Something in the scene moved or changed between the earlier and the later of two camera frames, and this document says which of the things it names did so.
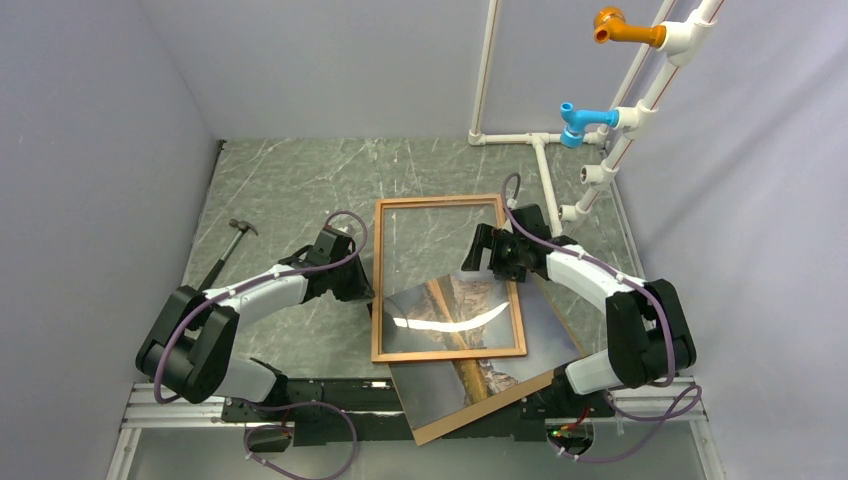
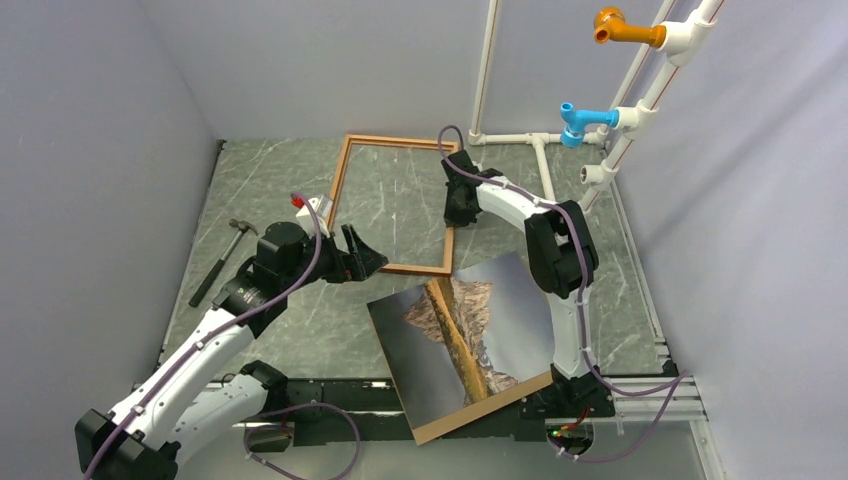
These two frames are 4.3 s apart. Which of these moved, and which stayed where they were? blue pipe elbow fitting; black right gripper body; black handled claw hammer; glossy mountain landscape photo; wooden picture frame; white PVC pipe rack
Moved: wooden picture frame; black right gripper body
Stayed: black handled claw hammer; white PVC pipe rack; blue pipe elbow fitting; glossy mountain landscape photo
